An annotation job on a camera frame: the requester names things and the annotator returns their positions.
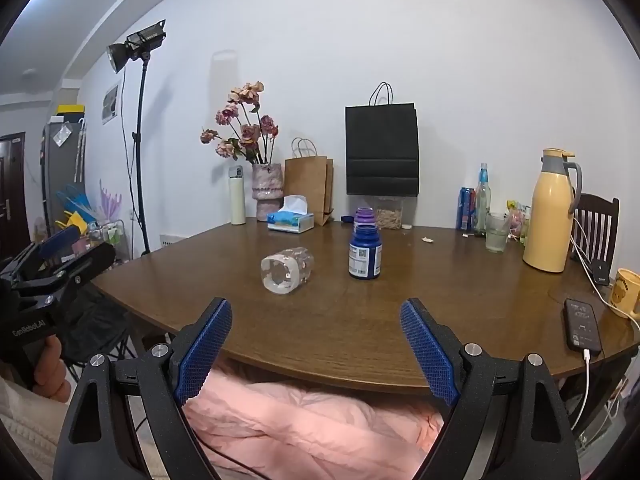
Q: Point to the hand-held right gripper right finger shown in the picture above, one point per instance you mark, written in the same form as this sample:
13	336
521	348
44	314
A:
430	355

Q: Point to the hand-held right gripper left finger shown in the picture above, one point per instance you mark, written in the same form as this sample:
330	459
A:
202	355

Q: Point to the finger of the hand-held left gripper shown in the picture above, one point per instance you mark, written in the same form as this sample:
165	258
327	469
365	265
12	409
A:
60	241
92	258

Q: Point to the clear plastic jar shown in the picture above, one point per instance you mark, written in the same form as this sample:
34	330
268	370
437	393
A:
286	271

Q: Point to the person's left forearm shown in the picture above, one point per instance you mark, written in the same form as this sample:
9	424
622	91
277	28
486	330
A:
22	430

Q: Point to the person's left hand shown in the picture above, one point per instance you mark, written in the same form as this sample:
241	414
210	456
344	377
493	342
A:
50	367

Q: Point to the storage rack with clutter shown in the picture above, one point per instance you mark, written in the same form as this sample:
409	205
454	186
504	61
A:
102	237

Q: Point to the blue clothes hangers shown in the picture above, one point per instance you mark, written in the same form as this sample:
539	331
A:
75	205

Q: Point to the purple clothes hangers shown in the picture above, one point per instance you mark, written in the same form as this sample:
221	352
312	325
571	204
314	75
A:
110	200

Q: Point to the black fabric chair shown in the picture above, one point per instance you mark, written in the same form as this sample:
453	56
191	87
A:
97	320

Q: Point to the dark wooden door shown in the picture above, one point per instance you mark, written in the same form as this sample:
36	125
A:
12	190

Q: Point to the grey refrigerator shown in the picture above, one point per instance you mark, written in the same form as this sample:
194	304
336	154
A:
62	170

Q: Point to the black light stand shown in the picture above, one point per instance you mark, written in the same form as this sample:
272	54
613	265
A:
140	160

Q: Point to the dark blue supplement bottle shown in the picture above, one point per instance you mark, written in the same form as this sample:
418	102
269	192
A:
365	257

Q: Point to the pink padded jacket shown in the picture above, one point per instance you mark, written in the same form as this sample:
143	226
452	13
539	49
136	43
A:
310	427

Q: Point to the yellow box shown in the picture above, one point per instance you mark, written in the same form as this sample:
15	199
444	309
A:
70	110

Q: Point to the clear drinking glass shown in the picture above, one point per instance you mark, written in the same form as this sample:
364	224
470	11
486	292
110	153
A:
496	234

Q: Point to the clear snack container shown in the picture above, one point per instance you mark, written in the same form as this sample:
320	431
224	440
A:
389	212

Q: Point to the blue drink can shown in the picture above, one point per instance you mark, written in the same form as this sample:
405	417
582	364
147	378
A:
465	208

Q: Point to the purple supplement bottle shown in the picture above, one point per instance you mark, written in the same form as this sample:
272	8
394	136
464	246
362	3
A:
365	216

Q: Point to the black smartphone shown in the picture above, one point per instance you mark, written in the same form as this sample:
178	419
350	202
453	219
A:
582	325

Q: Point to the white thermos bottle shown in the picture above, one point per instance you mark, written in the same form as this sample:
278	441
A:
237	197

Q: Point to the colourful snack bags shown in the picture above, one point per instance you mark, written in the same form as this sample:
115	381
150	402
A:
517	220

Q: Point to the blue tissue box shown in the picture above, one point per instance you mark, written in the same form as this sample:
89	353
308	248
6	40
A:
291	219

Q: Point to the glass bottle with blue cap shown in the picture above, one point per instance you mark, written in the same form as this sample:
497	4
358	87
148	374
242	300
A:
482	200

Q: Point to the pink ceramic vase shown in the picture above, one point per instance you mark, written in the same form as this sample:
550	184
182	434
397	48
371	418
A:
266	192

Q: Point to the yellow thermos jug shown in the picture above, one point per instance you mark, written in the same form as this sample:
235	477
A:
551	215

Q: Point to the black power adapter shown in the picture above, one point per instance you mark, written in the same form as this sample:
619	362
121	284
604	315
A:
600	272

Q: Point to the dried pink flowers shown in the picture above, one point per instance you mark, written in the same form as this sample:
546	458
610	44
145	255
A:
243	125

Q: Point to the brown paper bag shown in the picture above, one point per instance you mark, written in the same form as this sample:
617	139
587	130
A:
309	182

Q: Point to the yellow mug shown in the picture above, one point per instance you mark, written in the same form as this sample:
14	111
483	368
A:
627	292

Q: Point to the black studio light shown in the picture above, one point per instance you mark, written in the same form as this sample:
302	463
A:
135	47

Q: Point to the dark wooden chair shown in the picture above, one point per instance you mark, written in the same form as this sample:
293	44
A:
595	225

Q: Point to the black paper bag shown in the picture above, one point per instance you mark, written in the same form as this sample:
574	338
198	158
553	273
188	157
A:
382	150

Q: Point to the wall picture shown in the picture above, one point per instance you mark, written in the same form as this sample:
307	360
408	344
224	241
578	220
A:
110	105

